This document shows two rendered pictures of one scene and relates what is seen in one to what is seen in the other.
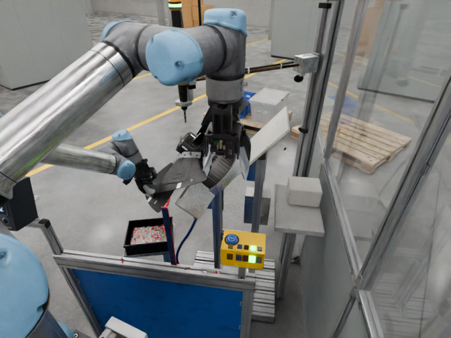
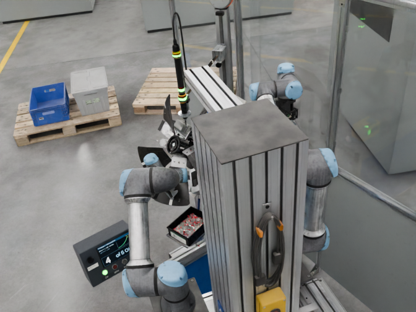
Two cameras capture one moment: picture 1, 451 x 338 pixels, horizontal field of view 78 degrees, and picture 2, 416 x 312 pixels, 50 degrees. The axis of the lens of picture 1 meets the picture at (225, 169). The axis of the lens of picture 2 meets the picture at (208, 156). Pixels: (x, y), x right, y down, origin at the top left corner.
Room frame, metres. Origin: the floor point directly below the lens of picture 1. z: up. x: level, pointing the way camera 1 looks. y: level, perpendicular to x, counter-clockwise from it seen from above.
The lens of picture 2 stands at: (-0.59, 1.45, 2.69)
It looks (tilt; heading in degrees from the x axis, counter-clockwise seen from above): 36 degrees down; 320
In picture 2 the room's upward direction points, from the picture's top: 6 degrees counter-clockwise
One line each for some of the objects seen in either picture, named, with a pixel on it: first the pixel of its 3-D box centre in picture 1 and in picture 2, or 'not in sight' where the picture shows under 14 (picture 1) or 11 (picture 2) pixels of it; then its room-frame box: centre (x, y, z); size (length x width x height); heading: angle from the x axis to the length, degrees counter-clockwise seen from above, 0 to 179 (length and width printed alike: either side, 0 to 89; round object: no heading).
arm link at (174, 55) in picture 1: (178, 53); (288, 87); (0.47, 0.07, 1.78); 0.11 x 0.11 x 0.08; 54
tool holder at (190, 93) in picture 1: (184, 91); (184, 105); (1.11, 0.16, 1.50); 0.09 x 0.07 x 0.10; 117
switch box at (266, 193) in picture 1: (257, 206); not in sight; (1.28, -0.19, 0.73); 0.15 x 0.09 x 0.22; 82
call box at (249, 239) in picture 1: (243, 250); not in sight; (0.70, -0.07, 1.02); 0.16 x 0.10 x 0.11; 82
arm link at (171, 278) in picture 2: not in sight; (171, 279); (0.46, 0.84, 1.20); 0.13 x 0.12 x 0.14; 47
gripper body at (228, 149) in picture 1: (224, 126); (286, 108); (0.54, 0.00, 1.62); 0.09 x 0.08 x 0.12; 172
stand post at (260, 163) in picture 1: (254, 235); not in sight; (1.19, -0.18, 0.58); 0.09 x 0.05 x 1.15; 172
